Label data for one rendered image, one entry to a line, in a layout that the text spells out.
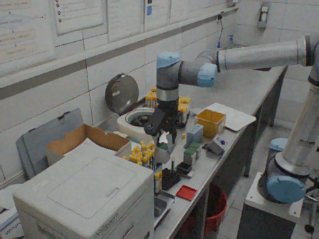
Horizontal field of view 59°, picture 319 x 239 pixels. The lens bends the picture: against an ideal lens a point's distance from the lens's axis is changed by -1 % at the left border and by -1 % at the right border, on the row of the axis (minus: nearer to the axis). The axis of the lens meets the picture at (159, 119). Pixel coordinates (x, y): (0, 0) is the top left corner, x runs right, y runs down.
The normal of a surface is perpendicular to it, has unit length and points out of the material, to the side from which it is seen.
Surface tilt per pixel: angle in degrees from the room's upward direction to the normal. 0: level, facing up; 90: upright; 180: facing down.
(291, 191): 97
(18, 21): 93
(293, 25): 90
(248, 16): 90
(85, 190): 0
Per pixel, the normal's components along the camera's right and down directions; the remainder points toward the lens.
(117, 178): 0.01, -0.88
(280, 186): -0.35, 0.55
